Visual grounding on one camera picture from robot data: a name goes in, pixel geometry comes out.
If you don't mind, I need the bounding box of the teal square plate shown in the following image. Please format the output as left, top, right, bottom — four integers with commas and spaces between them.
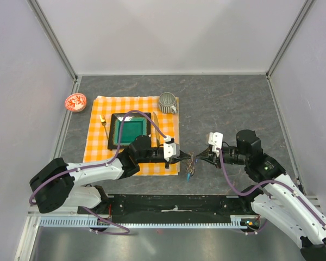
108, 113, 151, 150

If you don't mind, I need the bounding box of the gold knife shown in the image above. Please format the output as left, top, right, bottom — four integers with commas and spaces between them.
153, 112, 161, 147

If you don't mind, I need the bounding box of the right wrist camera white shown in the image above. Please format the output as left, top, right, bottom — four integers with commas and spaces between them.
207, 132, 223, 153

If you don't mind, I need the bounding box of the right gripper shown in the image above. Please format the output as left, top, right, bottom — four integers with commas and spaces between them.
196, 146, 249, 169

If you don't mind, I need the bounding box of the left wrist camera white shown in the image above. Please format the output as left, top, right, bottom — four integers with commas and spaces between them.
163, 135, 180, 164

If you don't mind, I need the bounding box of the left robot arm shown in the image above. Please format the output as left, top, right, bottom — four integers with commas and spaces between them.
29, 135, 191, 214

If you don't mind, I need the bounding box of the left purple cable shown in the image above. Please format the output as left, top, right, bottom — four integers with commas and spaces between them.
29, 110, 172, 235

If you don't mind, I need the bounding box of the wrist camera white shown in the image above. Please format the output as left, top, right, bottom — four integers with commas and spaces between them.
163, 135, 180, 164
207, 132, 223, 153

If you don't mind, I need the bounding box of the red patterned small bowl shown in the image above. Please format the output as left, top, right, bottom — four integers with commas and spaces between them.
65, 93, 87, 113

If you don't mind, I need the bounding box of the keyring with keys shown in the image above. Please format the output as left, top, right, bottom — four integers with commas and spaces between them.
186, 152, 198, 178

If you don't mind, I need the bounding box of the grey cable duct rail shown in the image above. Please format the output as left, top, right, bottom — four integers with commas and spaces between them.
39, 216, 247, 229

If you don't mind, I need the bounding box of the orange checkered cloth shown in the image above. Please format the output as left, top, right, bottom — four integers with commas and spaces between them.
83, 96, 180, 163

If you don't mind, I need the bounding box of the striped grey mug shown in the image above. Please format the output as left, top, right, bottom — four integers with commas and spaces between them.
158, 92, 178, 114

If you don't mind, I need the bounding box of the gold fork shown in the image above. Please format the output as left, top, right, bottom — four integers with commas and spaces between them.
99, 115, 109, 139

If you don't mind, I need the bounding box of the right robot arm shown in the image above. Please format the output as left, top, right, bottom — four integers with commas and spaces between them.
197, 129, 326, 260

